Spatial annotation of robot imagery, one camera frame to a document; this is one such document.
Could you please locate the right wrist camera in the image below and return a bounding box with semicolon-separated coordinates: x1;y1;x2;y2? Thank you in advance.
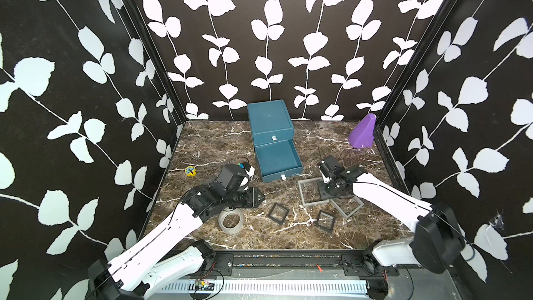
317;155;342;181

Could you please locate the clear tape roll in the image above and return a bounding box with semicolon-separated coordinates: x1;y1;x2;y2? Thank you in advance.
218;209;244;236

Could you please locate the teal drawer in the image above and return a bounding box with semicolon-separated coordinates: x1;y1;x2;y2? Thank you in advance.
255;140;303;183

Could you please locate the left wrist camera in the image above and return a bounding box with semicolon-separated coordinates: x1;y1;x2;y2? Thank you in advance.
216;162;255;192

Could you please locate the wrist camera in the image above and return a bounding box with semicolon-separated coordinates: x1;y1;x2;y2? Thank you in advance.
216;162;255;192
317;155;342;181

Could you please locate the small black brooch box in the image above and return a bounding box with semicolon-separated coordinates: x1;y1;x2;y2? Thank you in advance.
267;203;289;226
315;211;336;234

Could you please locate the white perforated cable tray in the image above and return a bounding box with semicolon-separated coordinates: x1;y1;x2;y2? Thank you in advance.
158;279;369;297

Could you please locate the yellow tree toy block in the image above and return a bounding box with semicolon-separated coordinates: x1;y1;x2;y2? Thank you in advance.
184;165;197;177

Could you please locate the teal three-drawer cabinet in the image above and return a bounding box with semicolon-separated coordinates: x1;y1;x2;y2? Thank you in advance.
247;100;294;147

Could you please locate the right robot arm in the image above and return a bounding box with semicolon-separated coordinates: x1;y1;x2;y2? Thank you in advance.
318;161;466;274

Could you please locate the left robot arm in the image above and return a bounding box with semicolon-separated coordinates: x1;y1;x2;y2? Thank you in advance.
86;185;265;299

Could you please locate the purple wedge block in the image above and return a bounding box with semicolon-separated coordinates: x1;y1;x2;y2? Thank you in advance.
348;113;376;149

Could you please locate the large grey brooch box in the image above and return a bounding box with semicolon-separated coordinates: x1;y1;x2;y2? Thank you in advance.
330;195;364;219
298;178;331;207

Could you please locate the black front mounting rail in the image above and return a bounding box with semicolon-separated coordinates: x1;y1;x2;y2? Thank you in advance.
215;249;401;279

